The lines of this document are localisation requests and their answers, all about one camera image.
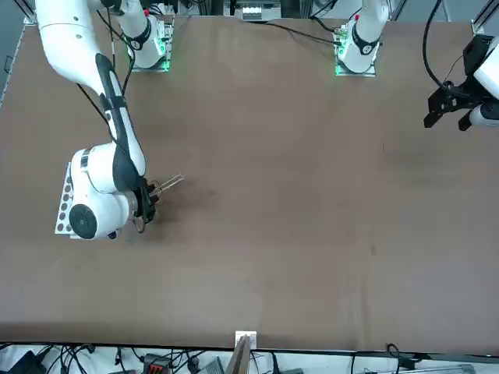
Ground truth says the silver metal bar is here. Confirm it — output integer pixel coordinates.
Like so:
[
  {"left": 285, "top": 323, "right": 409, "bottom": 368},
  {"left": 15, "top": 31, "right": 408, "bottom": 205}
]
[{"left": 419, "top": 362, "right": 477, "bottom": 374}]

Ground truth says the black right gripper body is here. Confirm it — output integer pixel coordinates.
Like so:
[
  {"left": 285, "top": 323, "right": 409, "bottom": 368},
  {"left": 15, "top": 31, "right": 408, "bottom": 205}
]
[{"left": 135, "top": 178, "right": 157, "bottom": 226}]

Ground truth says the black cable across table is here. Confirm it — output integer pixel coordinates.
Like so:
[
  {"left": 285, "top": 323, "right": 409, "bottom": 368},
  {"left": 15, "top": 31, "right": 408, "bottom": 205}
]
[{"left": 241, "top": 18, "right": 341, "bottom": 46}]

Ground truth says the grey foot pedal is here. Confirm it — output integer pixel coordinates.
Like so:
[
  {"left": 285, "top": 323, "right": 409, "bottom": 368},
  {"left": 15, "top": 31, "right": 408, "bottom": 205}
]
[{"left": 200, "top": 357, "right": 226, "bottom": 374}]

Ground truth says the clear glass test tube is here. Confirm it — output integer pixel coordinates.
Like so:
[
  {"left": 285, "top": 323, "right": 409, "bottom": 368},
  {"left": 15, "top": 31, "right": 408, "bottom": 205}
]
[{"left": 153, "top": 174, "right": 185, "bottom": 195}]

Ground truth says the aluminium frame post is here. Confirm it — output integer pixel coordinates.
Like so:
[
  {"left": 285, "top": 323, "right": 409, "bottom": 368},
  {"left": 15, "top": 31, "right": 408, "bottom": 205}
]
[
  {"left": 14, "top": 0, "right": 39, "bottom": 25},
  {"left": 470, "top": 0, "right": 499, "bottom": 37}
]

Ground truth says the black wrist camera block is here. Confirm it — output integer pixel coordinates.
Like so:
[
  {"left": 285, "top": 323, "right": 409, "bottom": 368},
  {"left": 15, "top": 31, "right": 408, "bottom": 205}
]
[{"left": 462, "top": 34, "right": 495, "bottom": 77}]

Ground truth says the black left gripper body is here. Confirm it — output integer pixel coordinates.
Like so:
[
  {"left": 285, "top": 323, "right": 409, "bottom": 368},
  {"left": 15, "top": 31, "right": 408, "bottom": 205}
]
[{"left": 438, "top": 76, "right": 488, "bottom": 112}]

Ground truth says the red and black device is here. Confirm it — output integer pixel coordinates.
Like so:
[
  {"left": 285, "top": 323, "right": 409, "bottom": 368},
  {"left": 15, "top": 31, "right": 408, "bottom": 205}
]
[{"left": 140, "top": 353, "right": 175, "bottom": 372}]

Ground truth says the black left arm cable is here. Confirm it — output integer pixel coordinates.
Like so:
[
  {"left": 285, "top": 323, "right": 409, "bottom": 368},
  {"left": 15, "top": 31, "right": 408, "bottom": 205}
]
[{"left": 422, "top": 0, "right": 465, "bottom": 93}]

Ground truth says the brown wooden board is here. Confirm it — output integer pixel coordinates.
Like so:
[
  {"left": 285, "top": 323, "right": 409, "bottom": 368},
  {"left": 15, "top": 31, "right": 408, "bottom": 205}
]
[{"left": 227, "top": 334, "right": 253, "bottom": 374}]

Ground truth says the small clear glass beaker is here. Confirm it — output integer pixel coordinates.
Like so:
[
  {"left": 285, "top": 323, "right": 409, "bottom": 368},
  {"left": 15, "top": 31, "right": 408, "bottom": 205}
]
[{"left": 131, "top": 213, "right": 156, "bottom": 235}]

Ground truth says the white power strip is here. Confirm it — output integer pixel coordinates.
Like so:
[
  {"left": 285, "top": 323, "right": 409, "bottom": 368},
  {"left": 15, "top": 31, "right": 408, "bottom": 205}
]
[{"left": 240, "top": 4, "right": 282, "bottom": 21}]

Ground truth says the white test tube rack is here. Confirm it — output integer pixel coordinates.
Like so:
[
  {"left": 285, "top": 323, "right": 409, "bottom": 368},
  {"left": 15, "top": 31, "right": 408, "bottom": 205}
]
[{"left": 53, "top": 161, "right": 81, "bottom": 238}]

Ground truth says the small white box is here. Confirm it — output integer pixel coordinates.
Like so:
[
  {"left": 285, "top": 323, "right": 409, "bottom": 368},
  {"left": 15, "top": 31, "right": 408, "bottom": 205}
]
[{"left": 235, "top": 330, "right": 258, "bottom": 349}]

